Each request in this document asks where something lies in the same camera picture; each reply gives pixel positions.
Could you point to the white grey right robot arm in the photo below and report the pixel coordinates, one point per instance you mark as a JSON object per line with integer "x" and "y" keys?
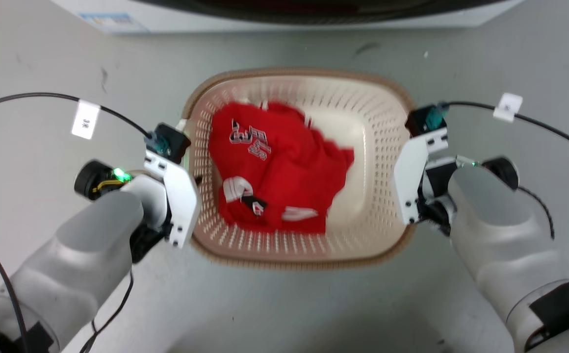
{"x": 505, "y": 235}

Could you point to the dark washing machine door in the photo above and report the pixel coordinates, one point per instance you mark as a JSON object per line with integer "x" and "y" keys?
{"x": 314, "y": 12}

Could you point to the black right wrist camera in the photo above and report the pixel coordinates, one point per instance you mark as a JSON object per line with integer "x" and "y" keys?
{"x": 424, "y": 120}

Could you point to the blue white machine label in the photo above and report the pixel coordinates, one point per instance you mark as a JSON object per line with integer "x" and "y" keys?
{"x": 108, "y": 22}

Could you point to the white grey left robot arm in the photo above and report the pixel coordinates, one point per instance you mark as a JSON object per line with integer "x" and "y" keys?
{"x": 78, "y": 255}

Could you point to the red printed garment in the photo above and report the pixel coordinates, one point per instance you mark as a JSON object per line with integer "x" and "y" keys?
{"x": 289, "y": 176}

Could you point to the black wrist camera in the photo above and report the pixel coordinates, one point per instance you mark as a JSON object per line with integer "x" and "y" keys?
{"x": 174, "y": 139}
{"x": 424, "y": 120}

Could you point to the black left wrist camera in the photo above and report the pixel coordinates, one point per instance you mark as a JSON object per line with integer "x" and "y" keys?
{"x": 174, "y": 139}

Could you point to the beige plastic laundry basket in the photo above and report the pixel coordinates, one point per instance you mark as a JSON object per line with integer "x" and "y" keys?
{"x": 314, "y": 250}

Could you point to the white washing machine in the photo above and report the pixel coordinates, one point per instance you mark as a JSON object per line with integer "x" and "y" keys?
{"x": 68, "y": 12}

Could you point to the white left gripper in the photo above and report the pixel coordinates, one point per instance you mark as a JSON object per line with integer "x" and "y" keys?
{"x": 181, "y": 201}

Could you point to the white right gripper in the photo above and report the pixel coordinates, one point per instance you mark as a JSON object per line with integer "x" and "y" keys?
{"x": 408, "y": 181}

